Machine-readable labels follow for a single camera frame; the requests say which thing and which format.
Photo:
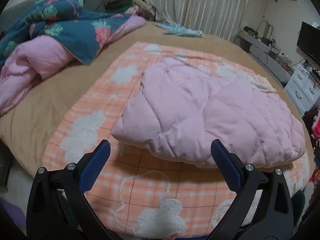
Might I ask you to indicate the blue floral comforter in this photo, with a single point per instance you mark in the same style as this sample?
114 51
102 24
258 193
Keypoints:
50 35

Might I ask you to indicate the pink quilted jacket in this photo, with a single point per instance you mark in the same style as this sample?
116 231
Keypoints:
179 110

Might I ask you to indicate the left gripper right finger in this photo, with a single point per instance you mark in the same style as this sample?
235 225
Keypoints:
262 208

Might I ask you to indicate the light blue garment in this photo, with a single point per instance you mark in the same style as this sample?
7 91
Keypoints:
178 30

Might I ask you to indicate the grey pillow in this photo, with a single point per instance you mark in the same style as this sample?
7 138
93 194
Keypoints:
13 12

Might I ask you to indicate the white striped curtain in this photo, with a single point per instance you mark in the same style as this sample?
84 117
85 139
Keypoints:
222 18

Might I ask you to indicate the pink cartoon towel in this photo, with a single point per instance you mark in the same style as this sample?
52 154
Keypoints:
316 127

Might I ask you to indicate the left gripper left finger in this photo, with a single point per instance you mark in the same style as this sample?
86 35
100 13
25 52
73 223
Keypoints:
57 206

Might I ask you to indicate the black flat television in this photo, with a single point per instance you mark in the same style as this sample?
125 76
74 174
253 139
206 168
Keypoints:
308 41

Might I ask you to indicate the orange plaid fleece blanket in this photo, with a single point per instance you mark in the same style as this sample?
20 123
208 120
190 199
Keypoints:
136 189

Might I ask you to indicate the white drawer chest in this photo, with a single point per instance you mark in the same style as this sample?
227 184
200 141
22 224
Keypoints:
303 90

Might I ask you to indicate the tan bed sheet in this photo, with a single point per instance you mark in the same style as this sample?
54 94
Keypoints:
27 128

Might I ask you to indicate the pile of clothes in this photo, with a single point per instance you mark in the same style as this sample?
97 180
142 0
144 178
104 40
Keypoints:
137 7

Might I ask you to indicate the grey wall shelf unit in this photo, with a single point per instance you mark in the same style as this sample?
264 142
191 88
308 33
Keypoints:
259 53

